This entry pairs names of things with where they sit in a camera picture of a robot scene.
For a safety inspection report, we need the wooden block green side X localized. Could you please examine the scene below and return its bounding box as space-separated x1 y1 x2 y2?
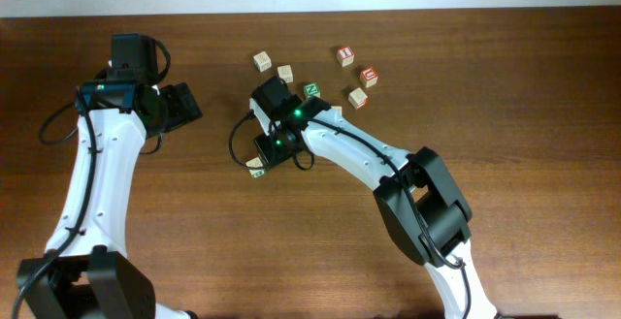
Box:
245 157 266 178

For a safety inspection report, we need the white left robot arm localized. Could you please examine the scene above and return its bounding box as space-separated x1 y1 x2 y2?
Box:
11 33 202 318

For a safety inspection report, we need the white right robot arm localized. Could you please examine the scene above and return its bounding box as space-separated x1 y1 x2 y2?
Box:
249 77 500 318

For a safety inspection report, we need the wooden block green N top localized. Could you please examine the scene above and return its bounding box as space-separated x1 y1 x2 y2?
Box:
303 82 321 99

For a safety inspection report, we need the wooden block green R side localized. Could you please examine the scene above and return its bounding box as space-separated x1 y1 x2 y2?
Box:
277 65 294 83

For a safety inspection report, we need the wooden block blue side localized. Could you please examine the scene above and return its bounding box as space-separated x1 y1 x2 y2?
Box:
253 51 272 73

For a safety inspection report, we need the wooden block E side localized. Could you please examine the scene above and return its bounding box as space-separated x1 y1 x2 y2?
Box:
347 87 369 110

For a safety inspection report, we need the wooden block red I top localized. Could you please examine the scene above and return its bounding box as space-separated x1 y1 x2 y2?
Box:
337 46 355 67

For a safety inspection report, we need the wooden block red U top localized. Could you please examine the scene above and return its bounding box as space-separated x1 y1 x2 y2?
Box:
360 67 378 88

